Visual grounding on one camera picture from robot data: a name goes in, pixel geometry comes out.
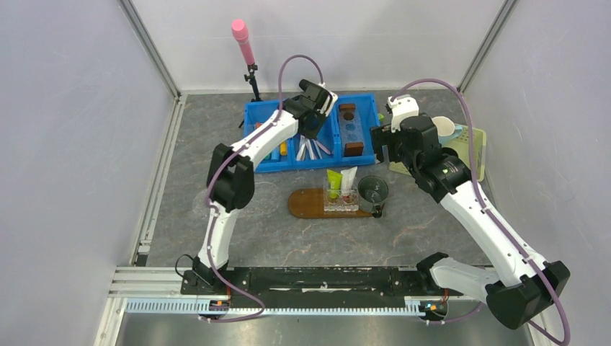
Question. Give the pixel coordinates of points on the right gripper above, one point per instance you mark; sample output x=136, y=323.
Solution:
x=382, y=135

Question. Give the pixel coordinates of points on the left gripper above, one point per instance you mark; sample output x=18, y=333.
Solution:
x=311, y=135

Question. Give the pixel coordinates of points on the white toothpaste tube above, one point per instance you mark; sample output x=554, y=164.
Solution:
x=348, y=177

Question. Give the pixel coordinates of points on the green toothpaste tube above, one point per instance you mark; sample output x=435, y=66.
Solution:
x=334, y=183

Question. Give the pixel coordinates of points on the clear acrylic toothbrush holder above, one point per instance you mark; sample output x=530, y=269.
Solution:
x=337, y=202

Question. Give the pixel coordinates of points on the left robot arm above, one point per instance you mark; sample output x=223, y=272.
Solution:
x=230, y=182

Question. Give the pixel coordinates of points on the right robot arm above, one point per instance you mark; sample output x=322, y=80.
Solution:
x=522, y=283

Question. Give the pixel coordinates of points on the white toothbrush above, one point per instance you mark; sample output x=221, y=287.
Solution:
x=304, y=149

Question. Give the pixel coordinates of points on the oval wooden tray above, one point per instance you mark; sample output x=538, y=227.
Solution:
x=308, y=204

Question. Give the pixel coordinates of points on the black microphone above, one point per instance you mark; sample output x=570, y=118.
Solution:
x=303, y=84

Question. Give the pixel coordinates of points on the acrylic holder with wood ends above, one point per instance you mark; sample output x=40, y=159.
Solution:
x=350, y=130

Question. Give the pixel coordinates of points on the blue three-compartment bin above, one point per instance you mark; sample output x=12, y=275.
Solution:
x=330, y=137

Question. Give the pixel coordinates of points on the dark green enamel mug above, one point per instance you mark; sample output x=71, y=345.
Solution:
x=372, y=193

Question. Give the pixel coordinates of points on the light blue mug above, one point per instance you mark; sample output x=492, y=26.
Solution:
x=446, y=129

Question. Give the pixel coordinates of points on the pink microphone on stand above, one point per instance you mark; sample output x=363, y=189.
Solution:
x=240, y=33

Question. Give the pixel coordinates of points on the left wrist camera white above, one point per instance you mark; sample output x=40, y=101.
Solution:
x=329, y=102

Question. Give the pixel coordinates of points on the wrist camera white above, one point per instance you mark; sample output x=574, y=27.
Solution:
x=329, y=102
x=400, y=108

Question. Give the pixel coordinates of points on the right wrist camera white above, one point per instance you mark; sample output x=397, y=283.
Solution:
x=400, y=108

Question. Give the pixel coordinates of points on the white cable duct strip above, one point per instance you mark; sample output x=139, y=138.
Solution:
x=207, y=307

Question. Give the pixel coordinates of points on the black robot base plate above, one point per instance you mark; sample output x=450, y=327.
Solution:
x=314, y=287

